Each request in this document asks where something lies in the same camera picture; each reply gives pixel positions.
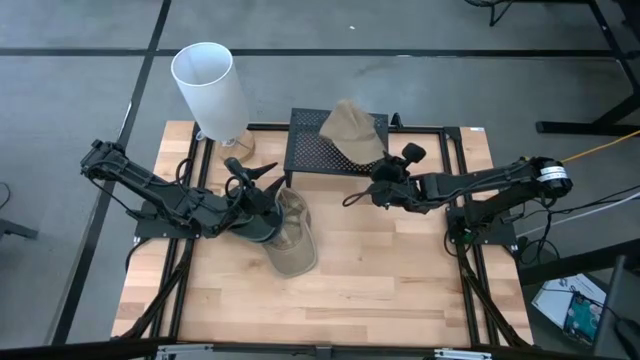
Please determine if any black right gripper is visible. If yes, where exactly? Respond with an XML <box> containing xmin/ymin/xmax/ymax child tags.
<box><xmin>367</xmin><ymin>142</ymin><xmax>430</xmax><ymax>215</ymax></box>

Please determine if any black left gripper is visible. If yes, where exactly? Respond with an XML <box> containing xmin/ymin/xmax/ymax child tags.
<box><xmin>222</xmin><ymin>157</ymin><xmax>288</xmax><ymax>227</ymax></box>

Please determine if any dark green cap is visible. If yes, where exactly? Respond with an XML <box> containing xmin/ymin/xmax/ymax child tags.
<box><xmin>231</xmin><ymin>206</ymin><xmax>286</xmax><ymax>245</ymax></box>

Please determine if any beige cap with white label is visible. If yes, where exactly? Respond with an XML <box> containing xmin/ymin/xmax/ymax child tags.
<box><xmin>259</xmin><ymin>186</ymin><xmax>319</xmax><ymax>280</ymax></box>

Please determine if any black perforated metal stand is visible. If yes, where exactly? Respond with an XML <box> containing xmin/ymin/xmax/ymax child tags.
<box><xmin>282</xmin><ymin>107</ymin><xmax>391</xmax><ymax>189</ymax></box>

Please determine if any white shade wooden base lamp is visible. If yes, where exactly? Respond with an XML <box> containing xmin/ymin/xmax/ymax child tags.
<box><xmin>170</xmin><ymin>41</ymin><xmax>257</xmax><ymax>164</ymax></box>

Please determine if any white paper sheet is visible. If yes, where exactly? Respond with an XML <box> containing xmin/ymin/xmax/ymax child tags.
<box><xmin>531</xmin><ymin>273</ymin><xmax>608</xmax><ymax>329</ymax></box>

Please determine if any black chair base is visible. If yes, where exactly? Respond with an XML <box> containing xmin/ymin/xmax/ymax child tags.
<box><xmin>463</xmin><ymin>0</ymin><xmax>516</xmax><ymax>28</ymax></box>

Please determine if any green circuit board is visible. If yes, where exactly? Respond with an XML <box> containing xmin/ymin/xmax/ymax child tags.
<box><xmin>563</xmin><ymin>293</ymin><xmax>605</xmax><ymax>347</ymax></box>

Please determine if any black desk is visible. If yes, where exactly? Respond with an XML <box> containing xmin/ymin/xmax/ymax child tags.
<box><xmin>518</xmin><ymin>238</ymin><xmax>640</xmax><ymax>360</ymax></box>

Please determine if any grey chair leg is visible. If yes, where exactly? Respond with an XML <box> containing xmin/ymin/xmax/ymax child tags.
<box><xmin>0</xmin><ymin>217</ymin><xmax>40</xmax><ymax>241</ymax></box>

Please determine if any clear lamp power cable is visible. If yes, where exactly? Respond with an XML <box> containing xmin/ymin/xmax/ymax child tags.
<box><xmin>196</xmin><ymin>128</ymin><xmax>237</xmax><ymax>148</ymax></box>

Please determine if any black aluminium rig frame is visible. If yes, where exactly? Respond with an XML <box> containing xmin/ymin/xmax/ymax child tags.
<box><xmin>110</xmin><ymin>121</ymin><xmax>535</xmax><ymax>360</ymax></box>

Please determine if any black desk leg frame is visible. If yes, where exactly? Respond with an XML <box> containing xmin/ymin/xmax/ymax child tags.
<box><xmin>535</xmin><ymin>0</ymin><xmax>640</xmax><ymax>137</ymax></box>

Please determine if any white floor cable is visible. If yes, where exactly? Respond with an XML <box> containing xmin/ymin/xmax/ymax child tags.
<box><xmin>514</xmin><ymin>191</ymin><xmax>640</xmax><ymax>239</ymax></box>

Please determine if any yellow power cable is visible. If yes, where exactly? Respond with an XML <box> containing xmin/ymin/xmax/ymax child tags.
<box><xmin>561</xmin><ymin>129</ymin><xmax>640</xmax><ymax>164</ymax></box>

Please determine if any black floor cable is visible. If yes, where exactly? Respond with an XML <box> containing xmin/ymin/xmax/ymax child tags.
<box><xmin>517</xmin><ymin>184</ymin><xmax>640</xmax><ymax>266</ymax></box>

